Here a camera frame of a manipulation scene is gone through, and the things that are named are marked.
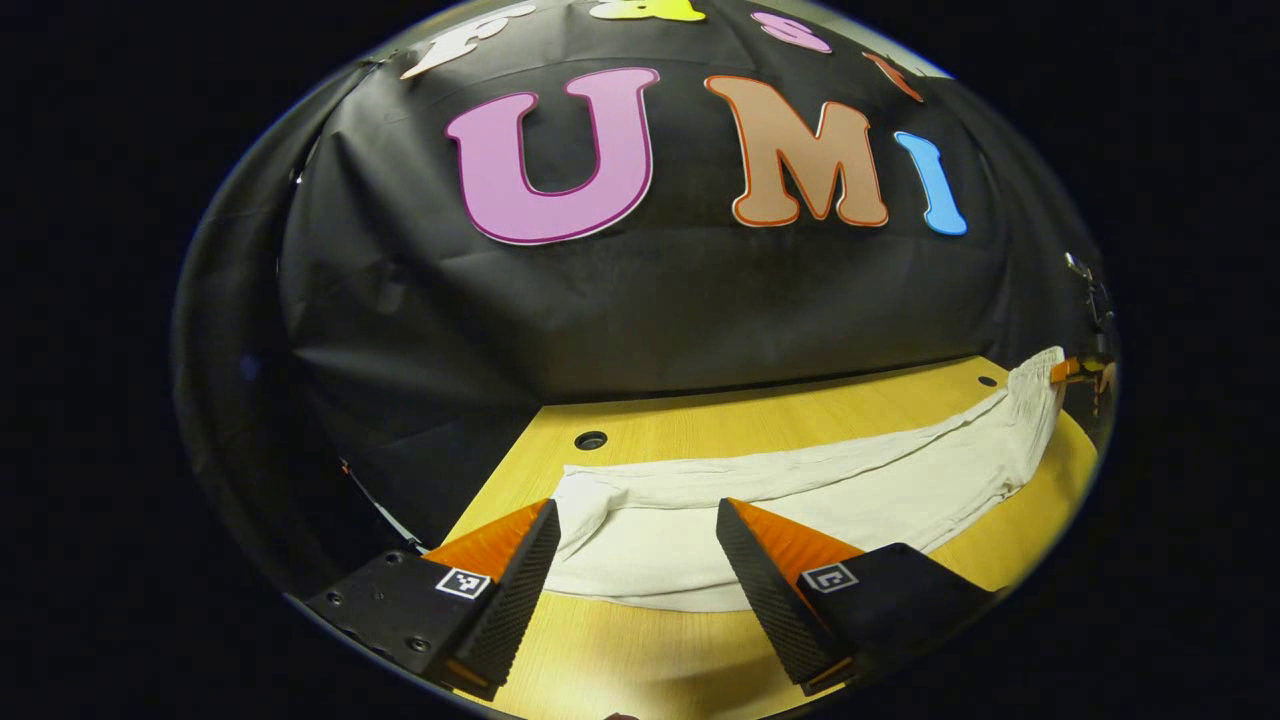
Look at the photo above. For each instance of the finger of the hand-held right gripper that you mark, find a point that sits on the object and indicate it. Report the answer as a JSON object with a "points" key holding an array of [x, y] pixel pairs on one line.
{"points": [[1066, 370]]}

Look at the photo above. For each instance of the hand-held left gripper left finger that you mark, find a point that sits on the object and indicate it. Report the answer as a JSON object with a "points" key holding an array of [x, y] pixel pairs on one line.
{"points": [[515, 600]]}

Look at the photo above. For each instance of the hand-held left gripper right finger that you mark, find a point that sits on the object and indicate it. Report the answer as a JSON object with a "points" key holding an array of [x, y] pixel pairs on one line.
{"points": [[775, 600]]}

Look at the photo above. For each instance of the cream white jeans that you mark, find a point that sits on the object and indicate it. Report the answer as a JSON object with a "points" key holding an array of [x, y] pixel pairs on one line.
{"points": [[660, 520]]}

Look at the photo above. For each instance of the black backdrop cloth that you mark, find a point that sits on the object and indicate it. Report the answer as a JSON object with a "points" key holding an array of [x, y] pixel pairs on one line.
{"points": [[650, 300]]}

